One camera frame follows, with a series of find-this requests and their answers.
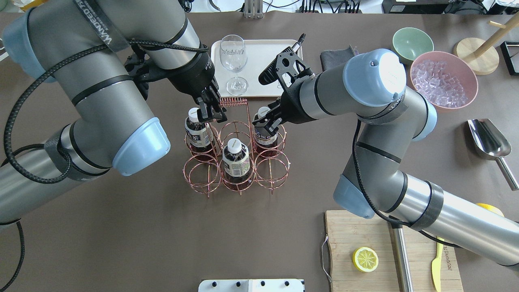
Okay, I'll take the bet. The tea bottle white blue label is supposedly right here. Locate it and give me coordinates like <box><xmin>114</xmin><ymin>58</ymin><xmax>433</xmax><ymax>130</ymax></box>
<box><xmin>222</xmin><ymin>138</ymin><xmax>253</xmax><ymax>191</ymax></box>

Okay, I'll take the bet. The whole yellow lemon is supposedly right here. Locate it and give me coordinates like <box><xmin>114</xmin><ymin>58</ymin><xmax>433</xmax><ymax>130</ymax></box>
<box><xmin>476</xmin><ymin>203</ymin><xmax>505</xmax><ymax>217</ymax></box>

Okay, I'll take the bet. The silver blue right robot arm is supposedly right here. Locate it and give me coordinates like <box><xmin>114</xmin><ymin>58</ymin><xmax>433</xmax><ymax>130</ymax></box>
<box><xmin>253</xmin><ymin>36</ymin><xmax>519</xmax><ymax>270</ymax></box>

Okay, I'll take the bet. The dark tea bottle white cap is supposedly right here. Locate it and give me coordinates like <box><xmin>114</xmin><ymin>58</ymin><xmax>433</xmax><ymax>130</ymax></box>
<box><xmin>184</xmin><ymin>107</ymin><xmax>214</xmax><ymax>152</ymax></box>

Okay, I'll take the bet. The pink bowl of ice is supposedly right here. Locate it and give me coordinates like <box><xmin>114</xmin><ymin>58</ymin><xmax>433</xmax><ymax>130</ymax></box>
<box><xmin>408</xmin><ymin>51</ymin><xmax>478</xmax><ymax>112</ymax></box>

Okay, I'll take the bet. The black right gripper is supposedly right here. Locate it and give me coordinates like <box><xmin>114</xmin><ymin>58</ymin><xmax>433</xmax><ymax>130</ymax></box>
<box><xmin>253</xmin><ymin>79</ymin><xmax>325</xmax><ymax>135</ymax></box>

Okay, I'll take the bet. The mint green bowl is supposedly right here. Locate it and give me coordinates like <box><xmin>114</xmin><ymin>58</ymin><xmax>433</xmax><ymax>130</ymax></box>
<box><xmin>391</xmin><ymin>27</ymin><xmax>434</xmax><ymax>65</ymax></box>

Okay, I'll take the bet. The cream rabbit serving tray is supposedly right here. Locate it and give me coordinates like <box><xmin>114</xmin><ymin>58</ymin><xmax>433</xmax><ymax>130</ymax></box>
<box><xmin>211</xmin><ymin>39</ymin><xmax>297</xmax><ymax>98</ymax></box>

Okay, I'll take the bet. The black wire glass rack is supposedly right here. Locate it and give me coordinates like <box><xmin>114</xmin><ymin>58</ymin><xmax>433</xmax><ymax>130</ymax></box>
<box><xmin>500</xmin><ymin>41</ymin><xmax>519</xmax><ymax>76</ymax></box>

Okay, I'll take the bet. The clear wine glass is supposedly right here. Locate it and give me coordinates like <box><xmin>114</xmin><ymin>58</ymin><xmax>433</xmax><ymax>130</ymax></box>
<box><xmin>219</xmin><ymin>34</ymin><xmax>248</xmax><ymax>96</ymax></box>

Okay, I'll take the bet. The steel cylinder muddler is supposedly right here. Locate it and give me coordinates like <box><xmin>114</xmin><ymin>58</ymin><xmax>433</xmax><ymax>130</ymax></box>
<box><xmin>388</xmin><ymin>223</ymin><xmax>414</xmax><ymax>292</ymax></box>

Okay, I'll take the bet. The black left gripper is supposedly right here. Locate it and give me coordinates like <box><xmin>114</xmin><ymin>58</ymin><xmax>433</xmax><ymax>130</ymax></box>
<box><xmin>167</xmin><ymin>52</ymin><xmax>228</xmax><ymax>123</ymax></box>

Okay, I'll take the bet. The yellow plastic knife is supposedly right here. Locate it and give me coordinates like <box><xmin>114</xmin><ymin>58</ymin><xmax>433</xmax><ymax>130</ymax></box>
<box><xmin>431</xmin><ymin>237</ymin><xmax>443</xmax><ymax>292</ymax></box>

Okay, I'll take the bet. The tea bottle cream label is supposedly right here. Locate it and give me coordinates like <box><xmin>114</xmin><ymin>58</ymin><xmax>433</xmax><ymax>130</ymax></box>
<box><xmin>254</xmin><ymin>124</ymin><xmax>279</xmax><ymax>157</ymax></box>

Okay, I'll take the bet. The steel ice scoop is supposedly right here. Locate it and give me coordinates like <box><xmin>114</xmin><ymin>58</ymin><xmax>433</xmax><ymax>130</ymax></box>
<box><xmin>467</xmin><ymin>118</ymin><xmax>518</xmax><ymax>191</ymax></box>

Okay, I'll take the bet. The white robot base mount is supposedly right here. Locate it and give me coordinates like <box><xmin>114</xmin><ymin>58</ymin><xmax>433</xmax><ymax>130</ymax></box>
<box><xmin>198</xmin><ymin>278</ymin><xmax>305</xmax><ymax>292</ymax></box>

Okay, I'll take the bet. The grey folded cloth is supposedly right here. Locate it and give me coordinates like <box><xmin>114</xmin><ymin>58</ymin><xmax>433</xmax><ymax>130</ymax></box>
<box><xmin>320</xmin><ymin>46</ymin><xmax>358</xmax><ymax>71</ymax></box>

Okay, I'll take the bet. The copper wire bottle basket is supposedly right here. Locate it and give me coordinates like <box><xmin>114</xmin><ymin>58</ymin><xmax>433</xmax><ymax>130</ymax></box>
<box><xmin>183</xmin><ymin>107</ymin><xmax>290</xmax><ymax>196</ymax></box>

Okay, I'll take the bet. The wooden glass holder stand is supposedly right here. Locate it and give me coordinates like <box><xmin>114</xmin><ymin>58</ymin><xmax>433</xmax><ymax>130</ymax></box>
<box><xmin>453</xmin><ymin>13</ymin><xmax>519</xmax><ymax>75</ymax></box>

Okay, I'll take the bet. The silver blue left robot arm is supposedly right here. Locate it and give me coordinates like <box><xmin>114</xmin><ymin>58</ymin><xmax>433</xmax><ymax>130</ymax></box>
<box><xmin>1</xmin><ymin>0</ymin><xmax>227</xmax><ymax>227</ymax></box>

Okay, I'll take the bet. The half lemon slice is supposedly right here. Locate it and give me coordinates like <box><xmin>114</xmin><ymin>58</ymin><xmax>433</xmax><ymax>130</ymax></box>
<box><xmin>352</xmin><ymin>247</ymin><xmax>379</xmax><ymax>273</ymax></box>

